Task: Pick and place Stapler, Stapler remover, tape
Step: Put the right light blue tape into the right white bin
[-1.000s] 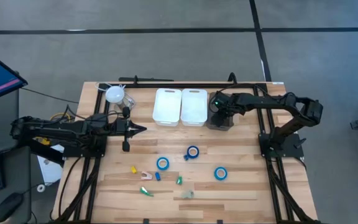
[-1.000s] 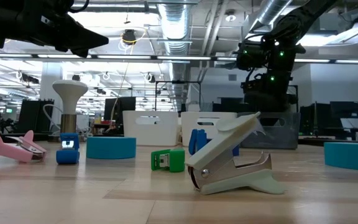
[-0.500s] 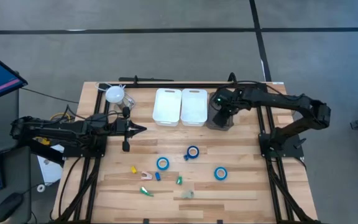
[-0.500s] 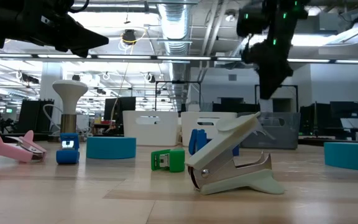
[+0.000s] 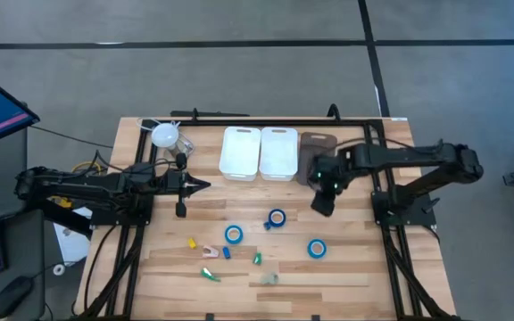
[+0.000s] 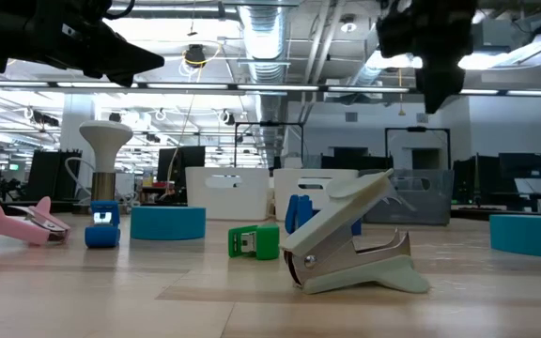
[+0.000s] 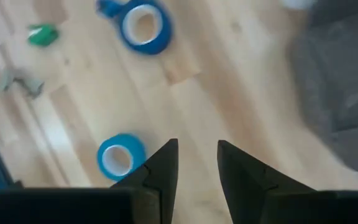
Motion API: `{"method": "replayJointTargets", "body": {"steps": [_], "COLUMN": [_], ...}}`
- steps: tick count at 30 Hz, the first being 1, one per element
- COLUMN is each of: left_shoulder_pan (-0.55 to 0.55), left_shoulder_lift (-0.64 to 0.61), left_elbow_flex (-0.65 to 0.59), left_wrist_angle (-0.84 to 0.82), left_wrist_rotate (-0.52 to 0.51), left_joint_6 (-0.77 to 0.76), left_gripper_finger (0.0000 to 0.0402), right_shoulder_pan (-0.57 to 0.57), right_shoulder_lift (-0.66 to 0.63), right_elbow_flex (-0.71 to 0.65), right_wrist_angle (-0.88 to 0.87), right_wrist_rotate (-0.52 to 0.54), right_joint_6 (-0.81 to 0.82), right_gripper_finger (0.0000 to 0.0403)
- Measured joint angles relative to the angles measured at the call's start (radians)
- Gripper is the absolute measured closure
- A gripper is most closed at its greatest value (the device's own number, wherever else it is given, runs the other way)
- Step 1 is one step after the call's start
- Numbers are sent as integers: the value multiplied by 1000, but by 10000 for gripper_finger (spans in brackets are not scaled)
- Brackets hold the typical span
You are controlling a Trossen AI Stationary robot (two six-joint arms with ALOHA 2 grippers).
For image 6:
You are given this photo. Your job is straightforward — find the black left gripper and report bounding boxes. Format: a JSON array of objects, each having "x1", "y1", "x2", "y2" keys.
[{"x1": 0, "y1": 0, "x2": 166, "y2": 88}]

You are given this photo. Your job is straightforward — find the grey translucent plastic bin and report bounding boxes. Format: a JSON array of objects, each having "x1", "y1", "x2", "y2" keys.
[{"x1": 358, "y1": 168, "x2": 456, "y2": 226}]

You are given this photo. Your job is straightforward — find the pale green staple remover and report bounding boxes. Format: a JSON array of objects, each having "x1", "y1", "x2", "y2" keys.
[{"x1": 280, "y1": 168, "x2": 431, "y2": 296}]

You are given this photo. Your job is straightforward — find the black ceiling-hung device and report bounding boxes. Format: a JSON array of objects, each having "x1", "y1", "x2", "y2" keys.
[{"x1": 183, "y1": 43, "x2": 209, "y2": 69}]

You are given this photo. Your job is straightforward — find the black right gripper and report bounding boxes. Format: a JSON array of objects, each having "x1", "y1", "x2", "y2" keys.
[{"x1": 376, "y1": 0, "x2": 479, "y2": 115}]

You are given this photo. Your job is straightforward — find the white plastic bin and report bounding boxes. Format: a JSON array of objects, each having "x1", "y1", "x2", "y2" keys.
[
  {"x1": 185, "y1": 166, "x2": 271, "y2": 222},
  {"x1": 272, "y1": 168, "x2": 360, "y2": 222}
]

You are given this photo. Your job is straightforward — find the black background equipment row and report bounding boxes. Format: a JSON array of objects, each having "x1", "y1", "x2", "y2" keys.
[{"x1": 319, "y1": 146, "x2": 394, "y2": 171}]

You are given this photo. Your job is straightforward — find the white lamp cable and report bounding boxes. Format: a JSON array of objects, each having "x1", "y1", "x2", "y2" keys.
[{"x1": 63, "y1": 156, "x2": 97, "y2": 201}]

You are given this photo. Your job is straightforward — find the black partition panels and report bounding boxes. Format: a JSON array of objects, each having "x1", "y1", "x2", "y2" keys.
[{"x1": 27, "y1": 149, "x2": 84, "y2": 202}]

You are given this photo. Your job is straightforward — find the long LED light bar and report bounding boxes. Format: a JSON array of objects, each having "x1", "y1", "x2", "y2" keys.
[{"x1": 0, "y1": 79, "x2": 541, "y2": 98}]

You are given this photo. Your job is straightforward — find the silver air duct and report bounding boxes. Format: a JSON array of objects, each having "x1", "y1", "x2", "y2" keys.
[{"x1": 235, "y1": 0, "x2": 300, "y2": 168}]

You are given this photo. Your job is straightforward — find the green mini stapler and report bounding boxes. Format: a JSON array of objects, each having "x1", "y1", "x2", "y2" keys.
[{"x1": 227, "y1": 223, "x2": 281, "y2": 261}]

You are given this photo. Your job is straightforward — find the black background monitor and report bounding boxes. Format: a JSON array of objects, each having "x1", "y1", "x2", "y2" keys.
[{"x1": 156, "y1": 146, "x2": 207, "y2": 184}]

